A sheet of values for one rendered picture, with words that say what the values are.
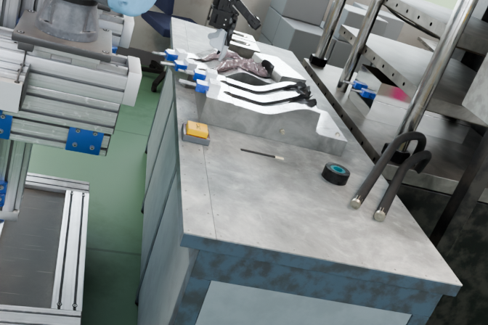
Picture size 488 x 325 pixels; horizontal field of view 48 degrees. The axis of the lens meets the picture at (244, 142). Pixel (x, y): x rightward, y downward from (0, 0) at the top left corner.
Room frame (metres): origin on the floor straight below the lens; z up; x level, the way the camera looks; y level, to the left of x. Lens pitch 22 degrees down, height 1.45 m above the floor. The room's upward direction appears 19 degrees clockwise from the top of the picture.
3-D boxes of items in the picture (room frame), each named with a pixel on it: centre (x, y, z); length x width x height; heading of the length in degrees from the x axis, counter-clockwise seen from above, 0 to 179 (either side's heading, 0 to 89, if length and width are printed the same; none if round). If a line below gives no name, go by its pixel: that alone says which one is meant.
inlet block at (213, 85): (1.69, 0.20, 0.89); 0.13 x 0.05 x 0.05; 106
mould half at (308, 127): (1.81, -0.05, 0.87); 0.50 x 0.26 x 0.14; 105
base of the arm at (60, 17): (1.31, 0.50, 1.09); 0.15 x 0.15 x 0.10
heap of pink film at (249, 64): (2.13, 0.13, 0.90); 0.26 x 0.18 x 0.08; 123
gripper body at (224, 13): (1.70, 0.19, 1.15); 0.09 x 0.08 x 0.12; 105
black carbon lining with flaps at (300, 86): (1.82, -0.03, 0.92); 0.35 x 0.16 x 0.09; 105
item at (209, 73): (1.80, 0.23, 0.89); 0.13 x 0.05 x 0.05; 105
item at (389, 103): (2.55, -0.68, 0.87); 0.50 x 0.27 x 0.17; 105
